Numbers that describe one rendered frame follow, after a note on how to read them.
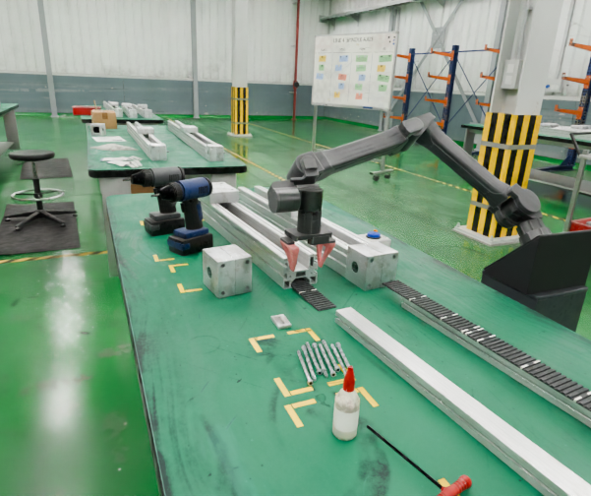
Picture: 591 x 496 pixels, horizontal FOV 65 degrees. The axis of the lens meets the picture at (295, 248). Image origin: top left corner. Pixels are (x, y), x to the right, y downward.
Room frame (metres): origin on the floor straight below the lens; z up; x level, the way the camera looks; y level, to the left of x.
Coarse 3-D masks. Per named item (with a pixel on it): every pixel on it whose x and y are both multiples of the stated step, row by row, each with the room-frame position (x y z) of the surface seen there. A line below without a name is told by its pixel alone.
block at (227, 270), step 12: (204, 252) 1.09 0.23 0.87; (216, 252) 1.08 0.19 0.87; (228, 252) 1.08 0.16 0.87; (240, 252) 1.09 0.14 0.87; (204, 264) 1.09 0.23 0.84; (216, 264) 1.02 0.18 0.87; (228, 264) 1.03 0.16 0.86; (240, 264) 1.05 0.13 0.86; (204, 276) 1.09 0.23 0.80; (216, 276) 1.02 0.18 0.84; (228, 276) 1.03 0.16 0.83; (240, 276) 1.05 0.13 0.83; (216, 288) 1.02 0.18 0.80; (228, 288) 1.03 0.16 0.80; (240, 288) 1.05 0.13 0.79
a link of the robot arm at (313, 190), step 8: (304, 184) 1.07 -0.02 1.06; (312, 184) 1.07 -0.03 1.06; (304, 192) 1.05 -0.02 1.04; (312, 192) 1.05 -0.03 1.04; (320, 192) 1.06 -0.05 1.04; (304, 200) 1.05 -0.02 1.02; (312, 200) 1.05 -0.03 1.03; (320, 200) 1.06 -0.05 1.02; (304, 208) 1.05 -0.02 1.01; (312, 208) 1.05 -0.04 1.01; (320, 208) 1.06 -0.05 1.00
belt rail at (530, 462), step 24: (336, 312) 0.92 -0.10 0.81; (360, 336) 0.85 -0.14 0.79; (384, 336) 0.82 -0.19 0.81; (384, 360) 0.77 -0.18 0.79; (408, 360) 0.74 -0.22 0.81; (432, 384) 0.67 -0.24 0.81; (456, 408) 0.61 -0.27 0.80; (480, 408) 0.61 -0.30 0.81; (480, 432) 0.58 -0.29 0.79; (504, 432) 0.56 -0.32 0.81; (504, 456) 0.53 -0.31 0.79; (528, 456) 0.51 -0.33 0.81; (528, 480) 0.50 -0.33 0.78; (552, 480) 0.47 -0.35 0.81; (576, 480) 0.47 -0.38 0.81
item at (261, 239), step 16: (208, 208) 1.61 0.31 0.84; (240, 208) 1.55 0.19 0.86; (224, 224) 1.46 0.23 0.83; (240, 224) 1.35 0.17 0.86; (256, 224) 1.42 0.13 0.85; (272, 224) 1.37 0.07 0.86; (240, 240) 1.37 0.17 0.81; (256, 240) 1.24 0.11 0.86; (272, 240) 1.31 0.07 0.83; (256, 256) 1.24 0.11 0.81; (272, 256) 1.16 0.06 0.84; (304, 256) 1.14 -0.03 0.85; (272, 272) 1.14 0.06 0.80; (288, 272) 1.09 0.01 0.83; (304, 272) 1.12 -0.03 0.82
